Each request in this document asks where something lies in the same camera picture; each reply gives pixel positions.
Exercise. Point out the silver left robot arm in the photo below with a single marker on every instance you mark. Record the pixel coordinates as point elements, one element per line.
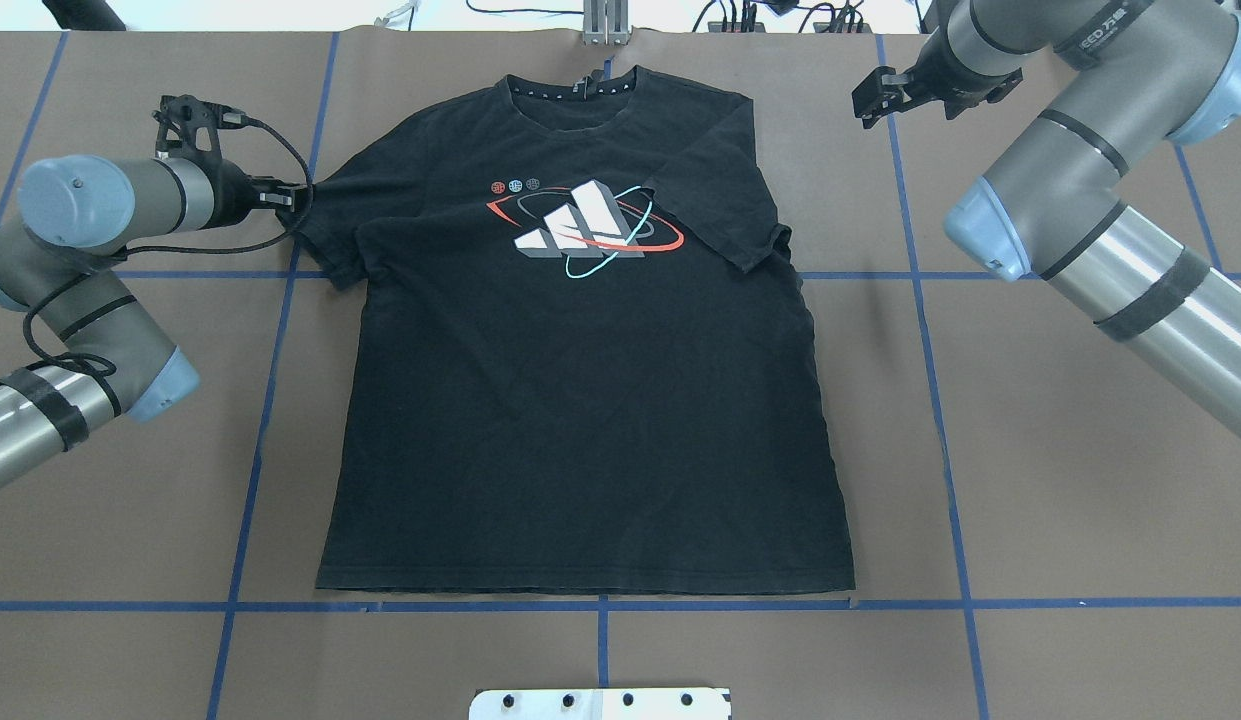
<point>78,218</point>

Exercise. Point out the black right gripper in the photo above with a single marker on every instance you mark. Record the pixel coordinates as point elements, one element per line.
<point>931,81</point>

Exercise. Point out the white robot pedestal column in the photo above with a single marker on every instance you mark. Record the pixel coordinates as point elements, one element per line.
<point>603,703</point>

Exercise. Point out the black graphic t-shirt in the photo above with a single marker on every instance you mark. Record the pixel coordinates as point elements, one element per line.
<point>584,365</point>

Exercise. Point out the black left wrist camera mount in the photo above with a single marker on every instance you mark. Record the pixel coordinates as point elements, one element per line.
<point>190,128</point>

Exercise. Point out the aluminium frame post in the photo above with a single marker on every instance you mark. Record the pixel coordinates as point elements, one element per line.
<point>606,22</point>

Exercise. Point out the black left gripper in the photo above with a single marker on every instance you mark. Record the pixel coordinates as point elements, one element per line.
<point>231,193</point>

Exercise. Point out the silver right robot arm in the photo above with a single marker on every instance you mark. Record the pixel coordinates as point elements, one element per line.
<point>1145,72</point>

